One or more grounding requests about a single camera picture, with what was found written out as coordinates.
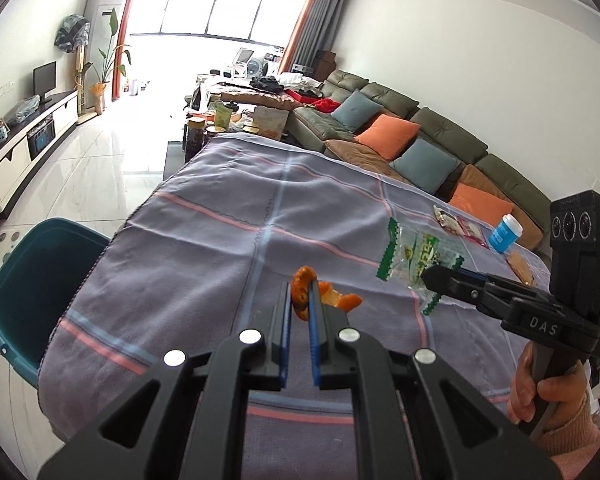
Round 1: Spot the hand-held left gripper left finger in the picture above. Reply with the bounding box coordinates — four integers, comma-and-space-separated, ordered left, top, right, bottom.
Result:
36, 280, 293, 480

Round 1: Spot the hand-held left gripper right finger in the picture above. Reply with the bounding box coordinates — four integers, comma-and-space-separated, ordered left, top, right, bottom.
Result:
307, 280, 563, 480

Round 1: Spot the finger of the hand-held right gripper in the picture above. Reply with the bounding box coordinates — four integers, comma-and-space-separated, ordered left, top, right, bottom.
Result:
426, 265, 519, 300
423, 275, 517, 319

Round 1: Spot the orange peel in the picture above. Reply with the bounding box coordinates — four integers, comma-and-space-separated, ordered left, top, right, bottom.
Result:
290, 266, 363, 322

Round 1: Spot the clear green-edged plastic bag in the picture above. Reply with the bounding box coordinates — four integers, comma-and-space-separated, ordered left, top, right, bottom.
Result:
375, 217, 466, 316

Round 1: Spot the person's right forearm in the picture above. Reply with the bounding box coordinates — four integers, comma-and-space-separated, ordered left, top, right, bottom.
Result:
537, 390, 600, 480

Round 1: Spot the person's right hand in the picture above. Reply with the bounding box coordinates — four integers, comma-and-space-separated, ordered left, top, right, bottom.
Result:
507, 344, 588, 436

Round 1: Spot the red packet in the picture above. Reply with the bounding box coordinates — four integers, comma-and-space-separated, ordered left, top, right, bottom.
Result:
452, 216, 488, 248

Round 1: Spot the blue cup with white lid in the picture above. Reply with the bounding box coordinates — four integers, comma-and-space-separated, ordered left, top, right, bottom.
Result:
487, 214, 523, 252

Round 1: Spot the brown sofa seat pad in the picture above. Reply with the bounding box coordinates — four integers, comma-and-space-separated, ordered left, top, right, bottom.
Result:
324, 138, 416, 186
455, 164, 543, 251

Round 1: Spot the orange cushion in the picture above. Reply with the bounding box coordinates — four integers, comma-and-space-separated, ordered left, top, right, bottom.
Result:
447, 182, 515, 228
355, 114, 421, 162

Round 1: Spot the plaid grey tablecloth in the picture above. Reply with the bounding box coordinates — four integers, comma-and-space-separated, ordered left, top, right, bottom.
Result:
36, 132, 561, 480

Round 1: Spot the blue-grey cushion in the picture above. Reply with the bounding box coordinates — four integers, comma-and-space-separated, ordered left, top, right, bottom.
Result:
331, 91, 383, 133
389, 137, 462, 196

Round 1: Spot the olive green sofa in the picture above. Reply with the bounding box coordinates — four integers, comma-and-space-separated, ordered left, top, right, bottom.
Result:
220, 67, 553, 251

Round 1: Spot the dark coffee table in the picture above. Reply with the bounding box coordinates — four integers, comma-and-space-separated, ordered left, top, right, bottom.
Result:
182, 87, 296, 166

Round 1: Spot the beige cardboard snack box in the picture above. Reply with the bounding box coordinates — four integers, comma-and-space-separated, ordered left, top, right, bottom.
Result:
252, 106, 290, 141

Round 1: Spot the teal plastic chair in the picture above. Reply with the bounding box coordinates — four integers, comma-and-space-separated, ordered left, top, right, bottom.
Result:
0, 217, 112, 388

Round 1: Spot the dark clothes pile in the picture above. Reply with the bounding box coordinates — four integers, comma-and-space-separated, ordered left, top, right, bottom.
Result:
250, 75, 283, 93

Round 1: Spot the dark wooden cabinet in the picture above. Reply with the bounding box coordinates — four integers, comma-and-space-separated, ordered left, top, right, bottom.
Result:
311, 50, 337, 78

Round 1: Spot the white clothing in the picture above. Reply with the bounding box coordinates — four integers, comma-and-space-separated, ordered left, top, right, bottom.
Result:
280, 72, 321, 88

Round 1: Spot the white board with round holes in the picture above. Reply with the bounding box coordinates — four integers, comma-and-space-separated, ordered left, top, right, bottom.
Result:
0, 230, 21, 271

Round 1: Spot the orange and grey curtain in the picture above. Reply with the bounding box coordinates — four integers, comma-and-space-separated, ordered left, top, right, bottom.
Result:
279, 0, 351, 73

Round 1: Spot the white and black TV cabinet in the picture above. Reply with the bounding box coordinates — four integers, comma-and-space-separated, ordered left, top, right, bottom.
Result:
0, 89, 79, 241

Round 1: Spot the tall green potted plant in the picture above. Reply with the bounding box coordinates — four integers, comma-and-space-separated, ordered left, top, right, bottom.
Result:
82, 7, 132, 113

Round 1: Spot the clear plastic wrapped bundle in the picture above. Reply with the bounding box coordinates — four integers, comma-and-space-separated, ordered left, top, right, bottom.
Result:
6, 97, 41, 126

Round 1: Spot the black monitor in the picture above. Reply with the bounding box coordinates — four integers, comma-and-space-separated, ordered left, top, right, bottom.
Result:
33, 61, 58, 101

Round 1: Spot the white standing air conditioner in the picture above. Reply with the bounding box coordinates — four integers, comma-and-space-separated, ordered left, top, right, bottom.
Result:
82, 0, 131, 111

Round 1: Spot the covered standing fan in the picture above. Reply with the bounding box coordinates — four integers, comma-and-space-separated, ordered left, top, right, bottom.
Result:
54, 14, 92, 111

